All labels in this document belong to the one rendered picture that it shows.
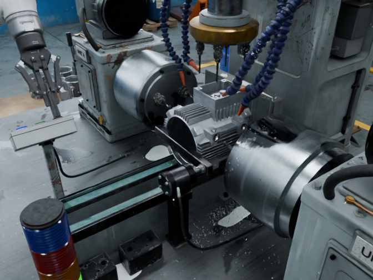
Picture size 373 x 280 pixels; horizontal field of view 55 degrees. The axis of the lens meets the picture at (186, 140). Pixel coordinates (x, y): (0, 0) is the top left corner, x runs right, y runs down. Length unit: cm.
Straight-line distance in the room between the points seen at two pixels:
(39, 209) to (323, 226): 47
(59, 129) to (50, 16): 563
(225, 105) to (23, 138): 55
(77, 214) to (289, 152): 58
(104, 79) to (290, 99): 65
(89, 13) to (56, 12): 524
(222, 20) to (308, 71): 29
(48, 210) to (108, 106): 88
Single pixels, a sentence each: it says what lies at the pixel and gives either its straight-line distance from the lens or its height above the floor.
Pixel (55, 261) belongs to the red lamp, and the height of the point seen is 115.
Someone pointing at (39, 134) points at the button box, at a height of 106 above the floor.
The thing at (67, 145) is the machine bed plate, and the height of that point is 80.
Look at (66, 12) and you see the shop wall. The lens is 672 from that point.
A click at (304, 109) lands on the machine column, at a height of 109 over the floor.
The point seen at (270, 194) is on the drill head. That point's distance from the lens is 77.
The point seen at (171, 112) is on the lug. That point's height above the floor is 109.
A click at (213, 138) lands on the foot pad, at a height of 106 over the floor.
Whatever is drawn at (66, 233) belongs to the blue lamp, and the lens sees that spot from 56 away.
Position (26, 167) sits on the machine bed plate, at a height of 80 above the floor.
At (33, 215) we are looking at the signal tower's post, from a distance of 54.
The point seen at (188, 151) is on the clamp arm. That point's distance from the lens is 96.
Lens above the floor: 156
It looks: 32 degrees down
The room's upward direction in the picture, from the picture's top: straight up
